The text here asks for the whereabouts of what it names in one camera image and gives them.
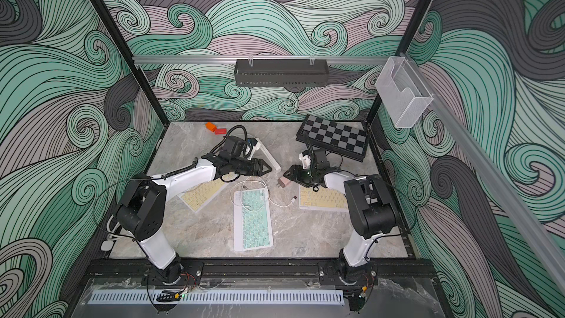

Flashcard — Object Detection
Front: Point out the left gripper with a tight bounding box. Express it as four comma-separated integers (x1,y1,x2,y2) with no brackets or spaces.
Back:
230,160,272,178

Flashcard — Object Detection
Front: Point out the white power strip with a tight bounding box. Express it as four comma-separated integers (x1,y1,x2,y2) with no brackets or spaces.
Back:
252,137,282,172

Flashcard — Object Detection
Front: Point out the white cable of green keyboard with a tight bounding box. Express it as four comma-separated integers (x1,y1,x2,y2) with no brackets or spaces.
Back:
229,176,299,213

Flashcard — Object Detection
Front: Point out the yellow wireless keyboard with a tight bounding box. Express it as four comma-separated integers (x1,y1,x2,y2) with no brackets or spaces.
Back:
180,180,227,213
298,186,348,212

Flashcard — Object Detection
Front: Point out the pink charger with black cable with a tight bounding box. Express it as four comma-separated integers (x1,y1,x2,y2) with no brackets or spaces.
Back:
277,177,291,188

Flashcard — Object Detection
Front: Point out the green wireless keyboard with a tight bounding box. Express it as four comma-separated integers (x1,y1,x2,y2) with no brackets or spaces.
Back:
233,188,273,252

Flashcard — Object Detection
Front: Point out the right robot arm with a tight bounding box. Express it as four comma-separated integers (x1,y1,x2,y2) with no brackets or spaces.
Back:
283,150,398,281

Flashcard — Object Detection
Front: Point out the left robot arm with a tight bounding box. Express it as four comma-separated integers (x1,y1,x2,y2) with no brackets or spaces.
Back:
115,154,272,283

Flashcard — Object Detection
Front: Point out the black checkered board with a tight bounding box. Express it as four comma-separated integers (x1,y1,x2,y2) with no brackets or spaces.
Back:
296,115,367,162

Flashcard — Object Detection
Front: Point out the orange block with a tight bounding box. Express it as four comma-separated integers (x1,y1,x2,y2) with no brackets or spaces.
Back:
205,122,217,133

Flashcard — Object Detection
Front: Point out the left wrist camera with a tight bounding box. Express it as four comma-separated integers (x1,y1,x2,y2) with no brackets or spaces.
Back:
235,137,258,160

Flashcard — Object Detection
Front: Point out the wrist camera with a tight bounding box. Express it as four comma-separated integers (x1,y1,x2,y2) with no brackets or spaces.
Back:
235,137,258,160
299,151,311,169

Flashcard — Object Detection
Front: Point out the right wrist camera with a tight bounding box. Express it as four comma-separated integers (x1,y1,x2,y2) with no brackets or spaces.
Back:
299,151,311,169

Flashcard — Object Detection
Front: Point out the black perforated wall tray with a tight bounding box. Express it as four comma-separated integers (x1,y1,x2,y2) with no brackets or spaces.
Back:
234,59,330,88

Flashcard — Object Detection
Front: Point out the clear plastic wall bin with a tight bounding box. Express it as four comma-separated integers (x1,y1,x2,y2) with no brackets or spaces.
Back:
375,56,433,129

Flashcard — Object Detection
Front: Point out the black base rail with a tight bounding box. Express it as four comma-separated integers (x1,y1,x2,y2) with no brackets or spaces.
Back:
79,258,439,294

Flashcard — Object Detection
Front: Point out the aluminium wall rail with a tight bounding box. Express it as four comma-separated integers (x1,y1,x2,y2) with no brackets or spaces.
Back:
132,54,391,67

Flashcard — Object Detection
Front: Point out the white slotted cable duct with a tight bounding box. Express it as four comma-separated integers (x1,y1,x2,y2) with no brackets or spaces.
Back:
86,289,345,306

